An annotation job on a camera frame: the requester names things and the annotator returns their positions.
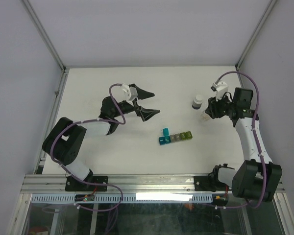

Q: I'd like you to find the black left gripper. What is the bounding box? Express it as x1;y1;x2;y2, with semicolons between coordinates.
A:
113;85;160;121

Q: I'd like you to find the white pill bottle blue label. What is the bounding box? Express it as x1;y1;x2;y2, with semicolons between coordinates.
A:
192;95;203;110

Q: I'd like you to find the multicolour weekly pill organizer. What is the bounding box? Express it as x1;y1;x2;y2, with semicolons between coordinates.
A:
158;128;193;145

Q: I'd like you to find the clear pill bottle with capsules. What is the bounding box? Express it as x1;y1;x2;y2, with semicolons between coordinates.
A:
200;110;211;122

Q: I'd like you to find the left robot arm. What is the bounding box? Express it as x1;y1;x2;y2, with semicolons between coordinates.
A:
42;83;160;190

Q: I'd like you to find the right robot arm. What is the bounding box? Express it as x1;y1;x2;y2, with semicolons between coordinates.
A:
204;86;282;202

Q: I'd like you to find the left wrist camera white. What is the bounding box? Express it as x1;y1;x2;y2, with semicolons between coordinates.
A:
121;83;138;102

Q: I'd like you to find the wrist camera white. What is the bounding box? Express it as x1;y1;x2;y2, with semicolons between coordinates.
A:
121;83;138;102
211;81;228;101

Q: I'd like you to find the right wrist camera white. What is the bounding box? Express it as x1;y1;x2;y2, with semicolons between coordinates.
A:
211;81;228;101

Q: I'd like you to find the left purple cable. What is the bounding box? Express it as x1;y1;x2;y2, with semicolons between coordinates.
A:
49;83;127;211

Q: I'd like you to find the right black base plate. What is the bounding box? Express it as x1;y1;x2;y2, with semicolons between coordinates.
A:
194;175;232;192

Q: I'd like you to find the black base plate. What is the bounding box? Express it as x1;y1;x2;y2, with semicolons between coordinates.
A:
194;175;232;192
65;173;108;192

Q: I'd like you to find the right aluminium frame post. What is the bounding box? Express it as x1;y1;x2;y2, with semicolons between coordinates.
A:
235;0;278;70

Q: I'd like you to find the aluminium frame post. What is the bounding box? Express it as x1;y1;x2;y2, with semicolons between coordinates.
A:
21;0;69;74
235;0;278;70

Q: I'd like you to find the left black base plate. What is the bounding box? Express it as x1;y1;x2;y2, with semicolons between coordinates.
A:
65;173;108;192

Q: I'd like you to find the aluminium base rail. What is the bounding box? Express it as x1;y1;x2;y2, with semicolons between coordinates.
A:
21;173;285;194

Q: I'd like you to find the grey slotted cable duct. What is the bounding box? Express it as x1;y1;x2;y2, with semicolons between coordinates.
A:
31;192;213;204

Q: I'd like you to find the left aluminium frame post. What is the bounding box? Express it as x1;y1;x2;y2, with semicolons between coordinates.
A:
21;0;69;74

